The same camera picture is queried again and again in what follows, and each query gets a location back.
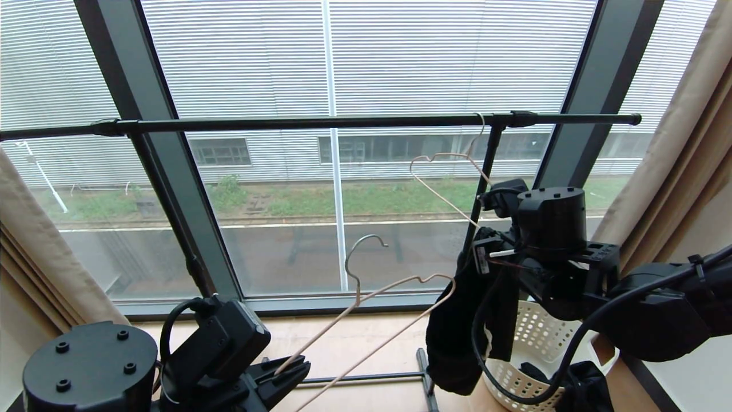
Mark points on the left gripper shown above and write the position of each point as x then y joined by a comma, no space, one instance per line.
234,397

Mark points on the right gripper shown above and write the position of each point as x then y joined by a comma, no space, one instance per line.
537,280

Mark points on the pink clothes hanger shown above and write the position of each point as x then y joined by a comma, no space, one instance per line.
358,297
449,154

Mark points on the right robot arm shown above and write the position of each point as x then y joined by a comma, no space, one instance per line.
657,315

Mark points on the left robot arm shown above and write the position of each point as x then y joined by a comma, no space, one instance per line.
86,366

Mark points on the white laundry basket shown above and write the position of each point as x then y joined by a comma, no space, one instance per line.
543,337

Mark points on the black clothes rack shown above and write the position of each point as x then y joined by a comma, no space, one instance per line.
229,123

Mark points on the black garment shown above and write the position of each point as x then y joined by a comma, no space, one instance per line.
589,389

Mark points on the beige curtain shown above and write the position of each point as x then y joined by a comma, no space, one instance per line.
669,143
40,257

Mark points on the window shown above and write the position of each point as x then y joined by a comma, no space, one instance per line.
229,57

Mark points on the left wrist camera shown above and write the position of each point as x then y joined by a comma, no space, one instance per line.
229,337

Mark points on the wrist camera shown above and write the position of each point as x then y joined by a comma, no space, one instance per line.
503,197
229,337

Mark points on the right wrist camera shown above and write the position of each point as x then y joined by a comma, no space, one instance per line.
503,197

